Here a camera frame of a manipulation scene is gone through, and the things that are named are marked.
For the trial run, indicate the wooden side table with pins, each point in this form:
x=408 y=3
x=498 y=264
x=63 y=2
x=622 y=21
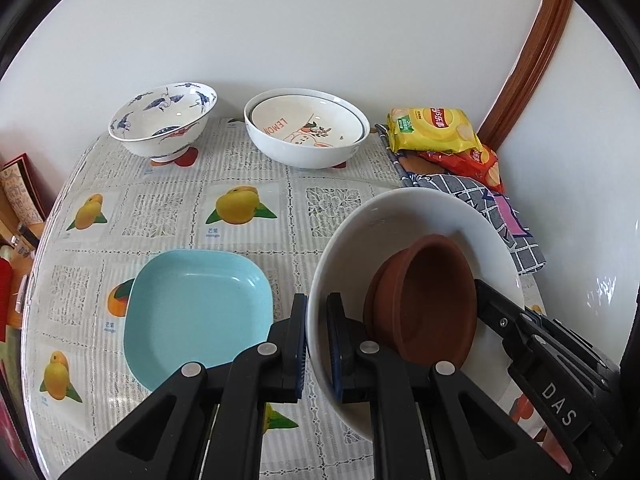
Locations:
x=20 y=270

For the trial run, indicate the large white bowl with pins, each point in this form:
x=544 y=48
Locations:
x=300 y=152

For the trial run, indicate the red-edged book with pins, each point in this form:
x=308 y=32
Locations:
x=20 y=190

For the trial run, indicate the blue square plate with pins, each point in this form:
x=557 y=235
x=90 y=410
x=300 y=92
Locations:
x=197 y=310

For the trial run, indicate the blue crane pattern bowl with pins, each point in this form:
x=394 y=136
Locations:
x=160 y=127

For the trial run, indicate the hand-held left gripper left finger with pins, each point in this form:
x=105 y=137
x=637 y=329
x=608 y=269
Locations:
x=299 y=340

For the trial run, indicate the white bowl with orange print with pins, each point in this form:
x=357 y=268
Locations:
x=305 y=120

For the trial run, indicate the fruit print tablecloth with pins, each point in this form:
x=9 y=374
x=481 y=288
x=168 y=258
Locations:
x=165 y=215

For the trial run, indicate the small white bowl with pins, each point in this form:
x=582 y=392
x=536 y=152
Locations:
x=360 y=240

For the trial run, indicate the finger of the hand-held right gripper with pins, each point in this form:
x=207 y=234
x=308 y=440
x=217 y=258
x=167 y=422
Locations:
x=500 y=317
x=535 y=316

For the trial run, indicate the red chip bag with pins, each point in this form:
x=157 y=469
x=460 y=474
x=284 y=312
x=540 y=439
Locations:
x=475 y=162

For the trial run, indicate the blue checkered cloth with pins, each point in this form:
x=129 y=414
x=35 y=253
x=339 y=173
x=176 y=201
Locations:
x=515 y=230

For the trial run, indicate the yellow chip bag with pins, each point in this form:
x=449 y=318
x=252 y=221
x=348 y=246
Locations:
x=430 y=127

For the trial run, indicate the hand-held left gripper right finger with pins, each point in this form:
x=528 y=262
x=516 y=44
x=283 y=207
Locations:
x=336 y=355

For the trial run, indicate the brown wooden door frame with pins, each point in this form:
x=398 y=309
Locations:
x=530 y=65

